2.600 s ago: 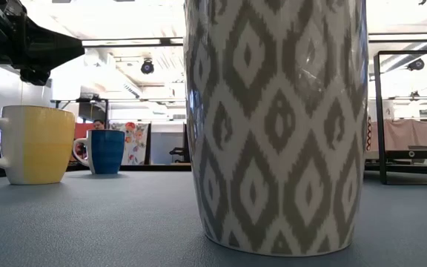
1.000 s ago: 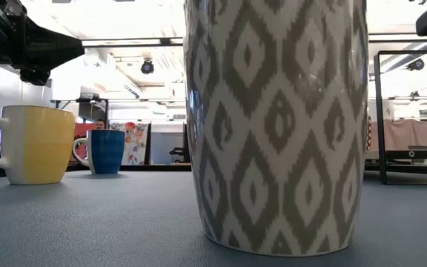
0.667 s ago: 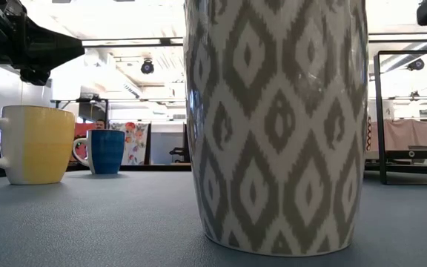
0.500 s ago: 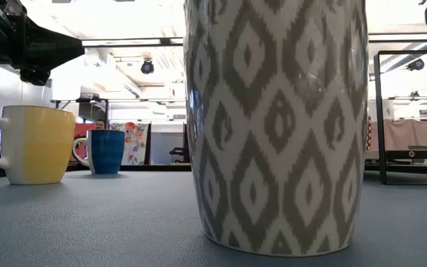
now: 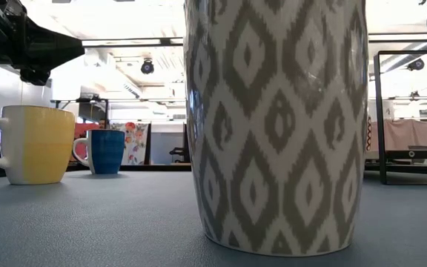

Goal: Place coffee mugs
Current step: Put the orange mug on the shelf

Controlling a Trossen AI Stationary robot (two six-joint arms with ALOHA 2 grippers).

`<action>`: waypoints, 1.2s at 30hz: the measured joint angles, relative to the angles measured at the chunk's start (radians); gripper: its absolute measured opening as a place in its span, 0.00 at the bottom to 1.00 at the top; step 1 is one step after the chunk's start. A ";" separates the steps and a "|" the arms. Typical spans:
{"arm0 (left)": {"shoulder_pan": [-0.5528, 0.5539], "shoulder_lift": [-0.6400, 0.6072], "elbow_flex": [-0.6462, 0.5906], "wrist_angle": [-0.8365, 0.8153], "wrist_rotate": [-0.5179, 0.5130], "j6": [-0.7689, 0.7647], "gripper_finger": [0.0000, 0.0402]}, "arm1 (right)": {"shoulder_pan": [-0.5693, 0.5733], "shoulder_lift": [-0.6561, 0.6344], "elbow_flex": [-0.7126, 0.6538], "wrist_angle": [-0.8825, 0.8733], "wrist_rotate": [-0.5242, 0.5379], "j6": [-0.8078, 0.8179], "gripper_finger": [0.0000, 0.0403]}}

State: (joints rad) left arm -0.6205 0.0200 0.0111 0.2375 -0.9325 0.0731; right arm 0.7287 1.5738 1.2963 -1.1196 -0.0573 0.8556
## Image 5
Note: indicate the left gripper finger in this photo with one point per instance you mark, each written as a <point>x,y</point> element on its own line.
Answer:
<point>50,46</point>

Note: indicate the grey diamond-patterned mug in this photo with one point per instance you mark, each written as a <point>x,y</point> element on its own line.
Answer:
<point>276,130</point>

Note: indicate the red cloth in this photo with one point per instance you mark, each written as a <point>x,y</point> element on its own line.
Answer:
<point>83,130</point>

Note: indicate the floral cloth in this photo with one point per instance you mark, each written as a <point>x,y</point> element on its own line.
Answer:
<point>135,144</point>

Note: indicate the blue-grey table mat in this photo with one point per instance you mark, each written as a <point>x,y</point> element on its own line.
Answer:
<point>87,222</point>

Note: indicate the pink cloth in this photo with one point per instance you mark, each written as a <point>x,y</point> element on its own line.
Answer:
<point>402,135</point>

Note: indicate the black background rig frame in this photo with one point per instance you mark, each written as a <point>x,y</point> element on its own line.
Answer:
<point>87,100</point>

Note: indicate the black ceiling camera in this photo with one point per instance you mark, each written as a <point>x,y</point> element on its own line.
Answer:
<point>416,65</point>
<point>147,67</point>

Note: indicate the black metal table frame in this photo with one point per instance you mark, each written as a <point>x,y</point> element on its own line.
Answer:
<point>154,167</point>

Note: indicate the wooden shelf with black frame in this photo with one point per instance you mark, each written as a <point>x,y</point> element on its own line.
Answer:
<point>378,111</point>

